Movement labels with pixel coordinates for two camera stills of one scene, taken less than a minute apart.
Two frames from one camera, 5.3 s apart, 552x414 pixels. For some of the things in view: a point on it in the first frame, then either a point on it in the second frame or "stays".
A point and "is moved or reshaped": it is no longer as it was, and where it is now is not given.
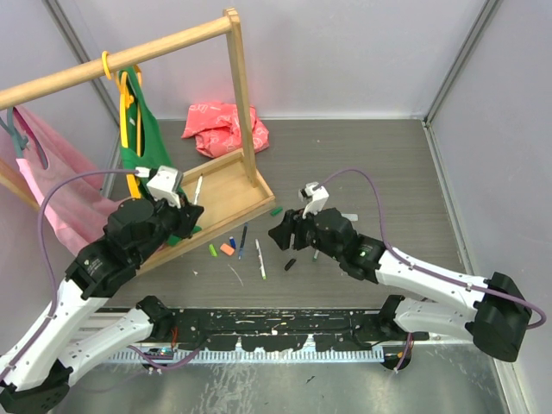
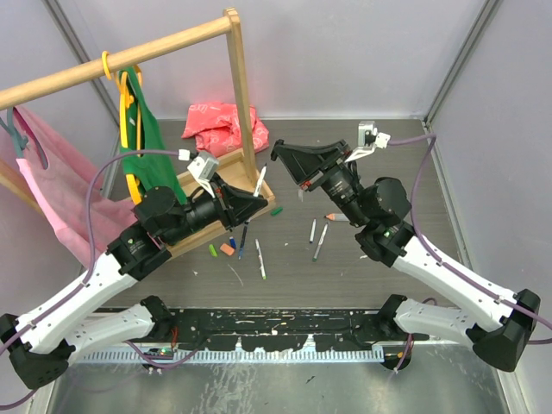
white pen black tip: (199, 184) is moved or reshaped
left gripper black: (188, 215) to (234, 207)
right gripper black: (292, 223) to (304, 162)
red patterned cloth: (215, 128) stays
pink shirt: (69, 184) stays
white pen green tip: (260, 260) stays
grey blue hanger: (20, 141) stays
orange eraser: (227, 249) stays
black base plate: (277, 330) stays
